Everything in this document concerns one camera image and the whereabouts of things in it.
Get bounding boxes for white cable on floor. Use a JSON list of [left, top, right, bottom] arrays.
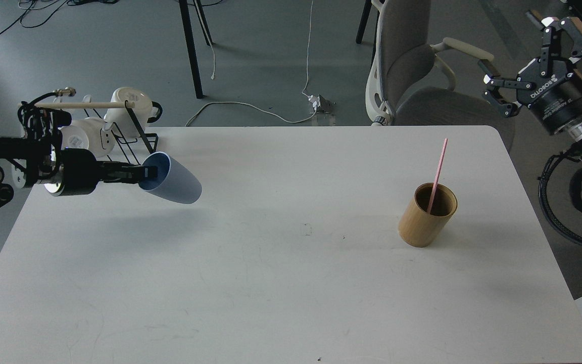
[[185, 0, 318, 128]]

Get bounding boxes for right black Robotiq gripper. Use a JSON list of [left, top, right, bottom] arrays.
[[477, 10, 582, 143]]

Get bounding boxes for black table leg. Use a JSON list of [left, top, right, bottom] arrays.
[[178, 1, 204, 99]]

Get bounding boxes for blue plastic cup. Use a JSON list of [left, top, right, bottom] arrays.
[[138, 152, 203, 204]]

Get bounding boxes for white mug upper rack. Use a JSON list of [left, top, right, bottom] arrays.
[[103, 87, 154, 133]]

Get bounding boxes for grey office chair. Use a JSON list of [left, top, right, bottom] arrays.
[[365, 1, 515, 151]]

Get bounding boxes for wooden rod on rack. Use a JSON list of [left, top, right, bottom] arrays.
[[34, 101, 135, 110]]

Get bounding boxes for black wire mug rack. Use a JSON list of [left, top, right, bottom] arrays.
[[33, 100, 163, 165]]

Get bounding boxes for pink chopstick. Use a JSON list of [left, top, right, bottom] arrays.
[[426, 138, 448, 214]]

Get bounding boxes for bamboo wooden cup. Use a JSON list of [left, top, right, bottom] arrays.
[[398, 183, 459, 247]]

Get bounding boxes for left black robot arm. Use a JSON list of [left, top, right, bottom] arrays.
[[0, 87, 157, 208]]

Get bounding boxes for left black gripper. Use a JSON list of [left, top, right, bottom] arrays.
[[44, 148, 159, 197]]

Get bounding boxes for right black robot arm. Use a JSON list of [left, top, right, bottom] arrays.
[[478, 10, 582, 246]]

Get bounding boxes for white power adapter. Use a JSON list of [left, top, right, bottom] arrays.
[[307, 95, 322, 112]]

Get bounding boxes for white mug on rack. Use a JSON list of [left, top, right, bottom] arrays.
[[60, 117, 116, 158]]

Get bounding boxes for black cables on floor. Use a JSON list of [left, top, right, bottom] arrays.
[[0, 0, 119, 61]]

